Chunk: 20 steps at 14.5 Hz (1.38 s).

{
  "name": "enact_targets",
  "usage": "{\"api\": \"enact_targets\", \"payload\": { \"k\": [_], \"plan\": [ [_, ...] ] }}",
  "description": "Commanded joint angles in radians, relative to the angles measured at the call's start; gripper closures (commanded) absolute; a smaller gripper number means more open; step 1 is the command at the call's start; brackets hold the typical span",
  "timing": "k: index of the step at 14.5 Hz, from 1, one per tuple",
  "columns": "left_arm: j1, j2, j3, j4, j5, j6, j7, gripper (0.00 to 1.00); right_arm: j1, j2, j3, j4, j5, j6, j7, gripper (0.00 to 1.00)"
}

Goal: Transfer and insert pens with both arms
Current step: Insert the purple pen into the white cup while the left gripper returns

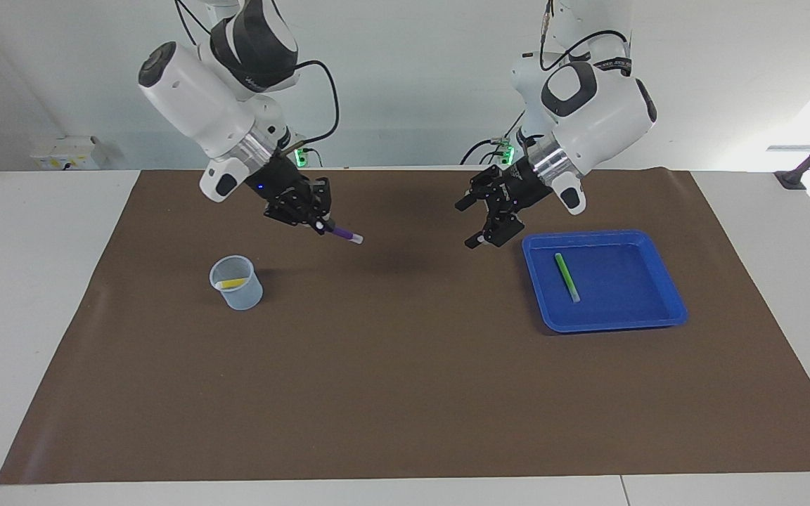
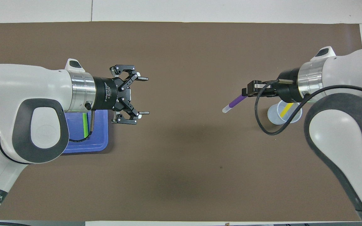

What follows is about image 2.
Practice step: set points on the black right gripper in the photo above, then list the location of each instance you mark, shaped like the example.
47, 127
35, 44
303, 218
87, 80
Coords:
289, 86

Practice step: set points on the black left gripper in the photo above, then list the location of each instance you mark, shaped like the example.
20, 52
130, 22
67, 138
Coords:
105, 94

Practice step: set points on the purple marker pen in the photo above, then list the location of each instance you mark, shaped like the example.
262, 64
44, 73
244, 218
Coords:
234, 102

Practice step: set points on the yellow marker pen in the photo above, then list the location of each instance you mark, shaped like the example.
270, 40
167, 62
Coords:
286, 110

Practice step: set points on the green marker pen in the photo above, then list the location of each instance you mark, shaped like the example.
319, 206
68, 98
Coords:
85, 125

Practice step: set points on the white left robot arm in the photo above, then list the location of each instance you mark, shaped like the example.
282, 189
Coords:
17, 81

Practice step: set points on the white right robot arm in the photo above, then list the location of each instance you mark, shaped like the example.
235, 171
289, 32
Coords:
350, 66

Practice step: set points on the translucent plastic cup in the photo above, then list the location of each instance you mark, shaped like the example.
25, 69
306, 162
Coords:
273, 116

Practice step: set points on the blue plastic tray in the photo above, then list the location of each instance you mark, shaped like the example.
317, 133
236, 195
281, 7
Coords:
101, 138

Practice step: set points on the brown table mat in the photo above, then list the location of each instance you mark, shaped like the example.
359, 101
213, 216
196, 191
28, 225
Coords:
181, 157

